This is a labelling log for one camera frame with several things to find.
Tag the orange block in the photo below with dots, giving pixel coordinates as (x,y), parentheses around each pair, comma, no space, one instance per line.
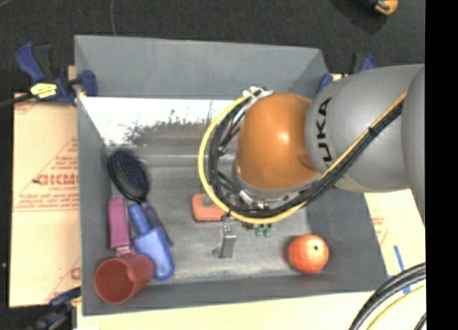
(205,211)

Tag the orange fruit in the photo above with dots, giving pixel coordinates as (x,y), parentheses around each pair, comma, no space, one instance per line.
(308,254)

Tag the red cup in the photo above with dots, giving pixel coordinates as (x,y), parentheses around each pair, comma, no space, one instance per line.
(120,280)

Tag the brown cardboard board red print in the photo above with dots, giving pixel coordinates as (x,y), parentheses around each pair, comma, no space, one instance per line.
(43,149)

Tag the grey metal bin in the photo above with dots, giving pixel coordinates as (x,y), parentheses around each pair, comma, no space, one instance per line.
(186,71)

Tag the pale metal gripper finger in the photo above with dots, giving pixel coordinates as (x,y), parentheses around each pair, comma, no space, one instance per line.
(227,245)

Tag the blue scoop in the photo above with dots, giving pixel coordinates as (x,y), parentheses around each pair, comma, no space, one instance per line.
(155,250)

